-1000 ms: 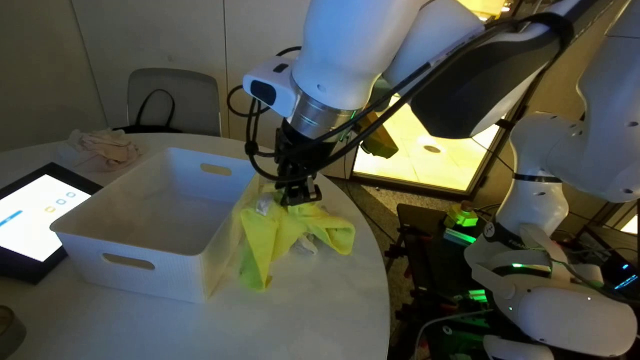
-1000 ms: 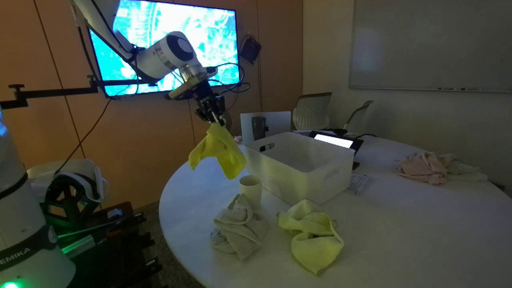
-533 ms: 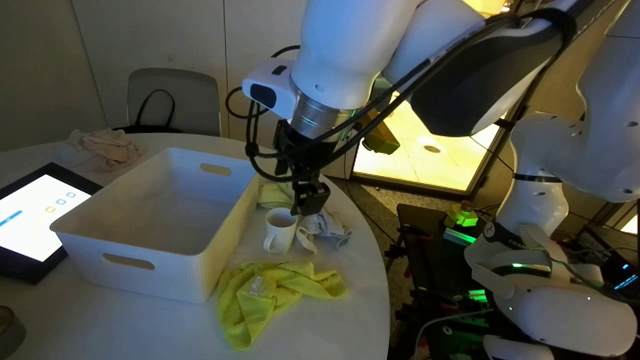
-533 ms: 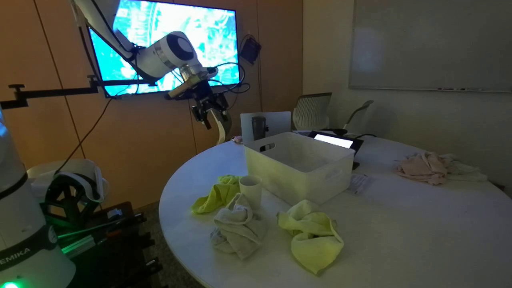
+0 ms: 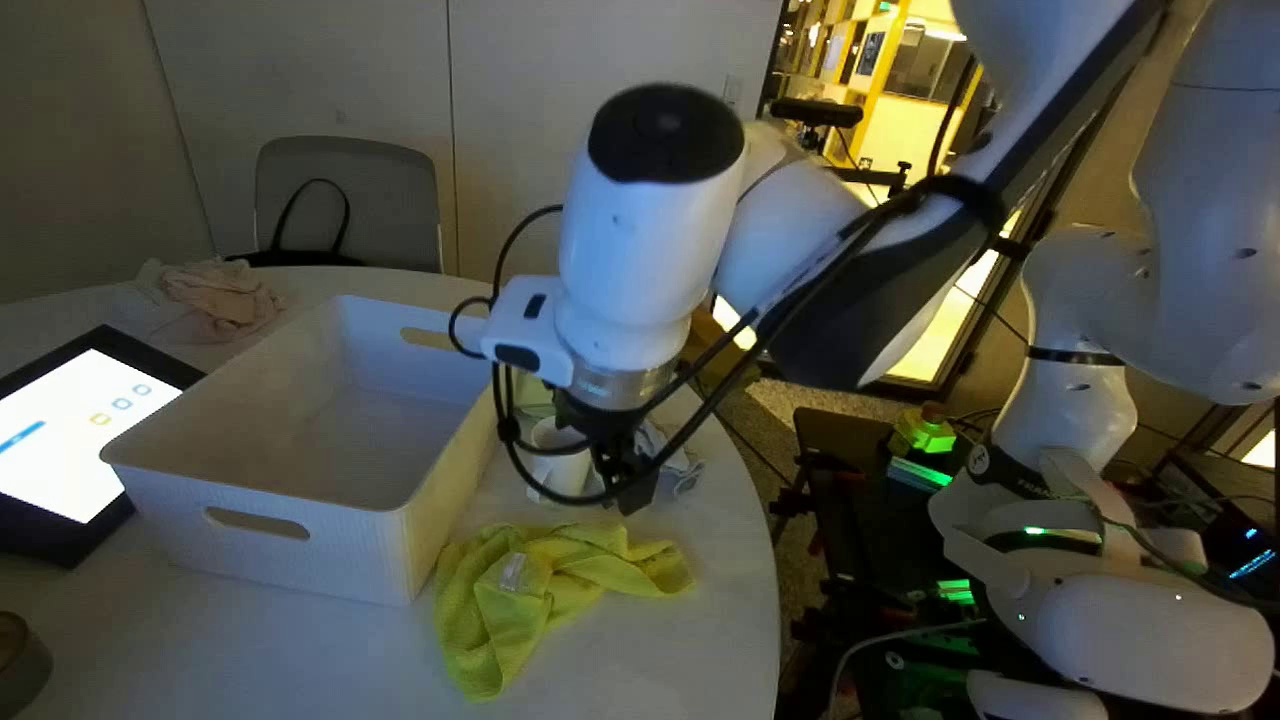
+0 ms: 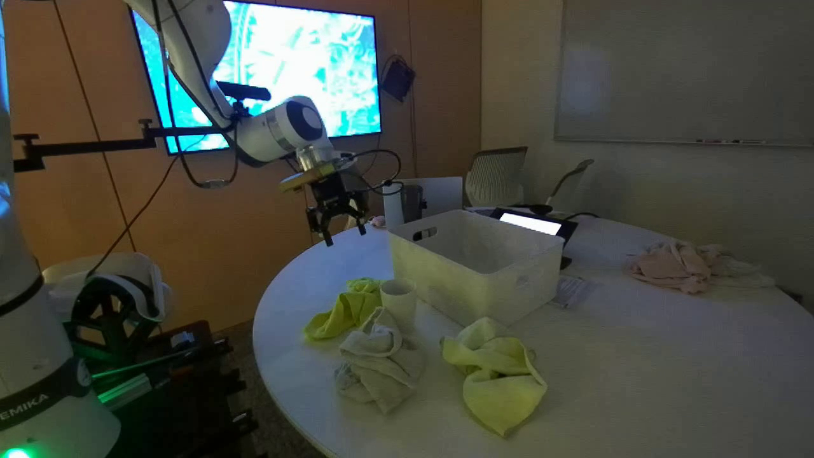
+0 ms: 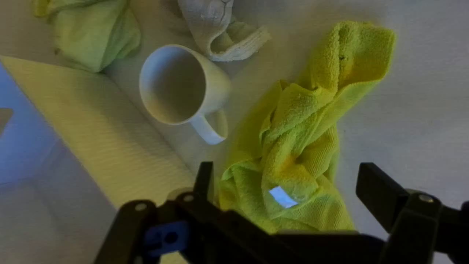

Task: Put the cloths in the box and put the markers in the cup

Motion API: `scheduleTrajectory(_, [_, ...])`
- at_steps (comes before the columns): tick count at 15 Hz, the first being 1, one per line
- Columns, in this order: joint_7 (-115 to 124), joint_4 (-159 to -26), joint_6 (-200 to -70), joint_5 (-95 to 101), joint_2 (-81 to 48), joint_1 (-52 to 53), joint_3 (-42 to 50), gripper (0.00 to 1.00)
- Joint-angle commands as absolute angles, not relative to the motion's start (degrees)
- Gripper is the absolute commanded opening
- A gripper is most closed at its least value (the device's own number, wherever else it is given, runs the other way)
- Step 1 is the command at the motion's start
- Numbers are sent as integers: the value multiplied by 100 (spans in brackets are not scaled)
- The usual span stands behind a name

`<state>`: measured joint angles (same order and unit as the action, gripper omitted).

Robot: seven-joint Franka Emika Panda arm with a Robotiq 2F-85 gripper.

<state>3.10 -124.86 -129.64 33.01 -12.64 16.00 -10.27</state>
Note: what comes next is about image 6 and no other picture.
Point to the black box on wall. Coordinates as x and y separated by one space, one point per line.
399 79

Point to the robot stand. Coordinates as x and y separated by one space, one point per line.
184 394

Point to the wall screen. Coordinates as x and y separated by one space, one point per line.
305 63

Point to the white bottle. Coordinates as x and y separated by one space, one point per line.
393 207

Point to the mesh office chair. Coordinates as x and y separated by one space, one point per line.
495 175

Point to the camera on mount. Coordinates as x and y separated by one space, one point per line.
95 144

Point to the small pink object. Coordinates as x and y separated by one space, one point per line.
379 222

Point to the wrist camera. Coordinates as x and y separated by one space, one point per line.
311 176

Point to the small plastic packet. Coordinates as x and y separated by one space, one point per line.
569 291

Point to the white cup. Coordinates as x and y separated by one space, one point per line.
399 302

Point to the white plastic box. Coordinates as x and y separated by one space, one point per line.
477 267

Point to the grey cloth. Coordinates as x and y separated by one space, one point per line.
381 362

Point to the pink cloth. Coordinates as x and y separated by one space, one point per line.
671 267

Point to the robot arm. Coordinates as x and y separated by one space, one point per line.
38 343

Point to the white headset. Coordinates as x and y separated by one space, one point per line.
143 280

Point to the yellow-green cloth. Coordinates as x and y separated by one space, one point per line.
499 381
343 312

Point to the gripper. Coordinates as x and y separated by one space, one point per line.
332 194

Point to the white cloth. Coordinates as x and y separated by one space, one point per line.
741 273

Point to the black tablet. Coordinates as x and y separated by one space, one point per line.
534 224

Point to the whiteboard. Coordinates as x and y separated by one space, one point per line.
687 70

